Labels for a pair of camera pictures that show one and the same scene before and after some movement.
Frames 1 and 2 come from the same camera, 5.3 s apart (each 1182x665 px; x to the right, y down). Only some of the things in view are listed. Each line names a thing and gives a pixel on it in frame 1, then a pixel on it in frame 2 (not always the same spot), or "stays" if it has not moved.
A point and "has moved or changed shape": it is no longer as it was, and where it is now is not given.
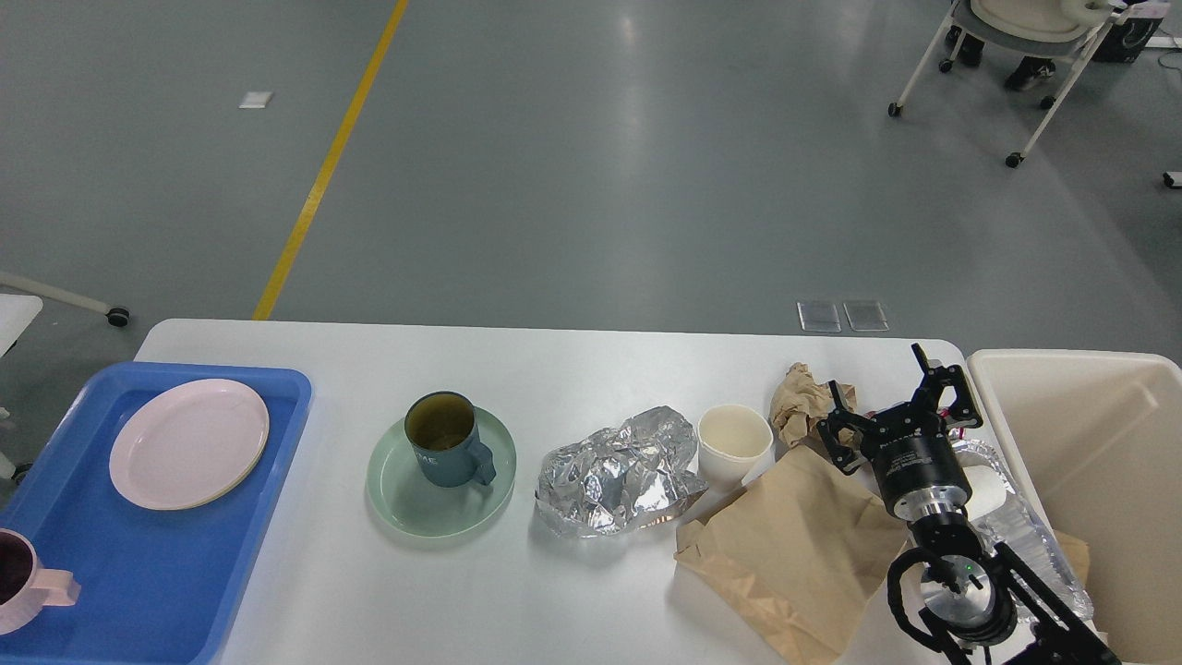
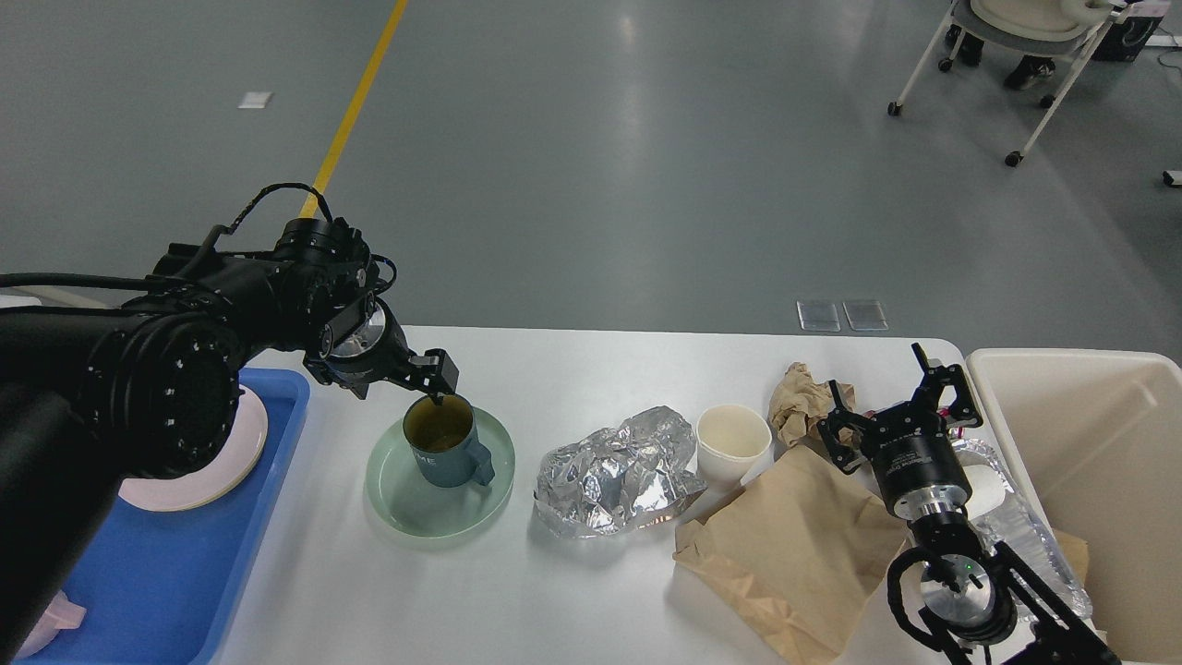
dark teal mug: x=442 y=429 stays
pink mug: x=25 y=586 has moved or changed shape
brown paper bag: x=804 y=547 stays
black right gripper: x=909 y=448 stays
